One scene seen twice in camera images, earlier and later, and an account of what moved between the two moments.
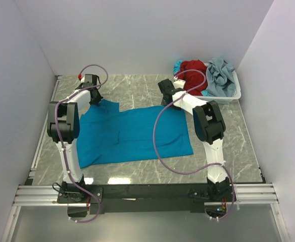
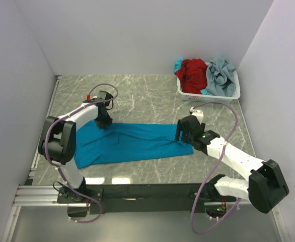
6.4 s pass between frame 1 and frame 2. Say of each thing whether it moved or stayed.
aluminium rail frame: stayed
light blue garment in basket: stayed
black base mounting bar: stayed
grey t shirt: stayed
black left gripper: moved
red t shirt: stayed
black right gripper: moved
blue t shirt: moved
